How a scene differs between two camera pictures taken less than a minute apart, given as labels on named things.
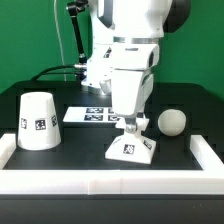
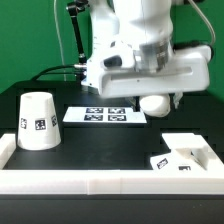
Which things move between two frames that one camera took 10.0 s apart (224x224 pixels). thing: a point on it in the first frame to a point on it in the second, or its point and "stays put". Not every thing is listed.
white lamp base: [132, 146] to [187, 152]
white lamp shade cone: [38, 128] stays put
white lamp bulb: [171, 122] to [155, 105]
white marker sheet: [91, 114] stays put
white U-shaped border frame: [209, 180] stays put
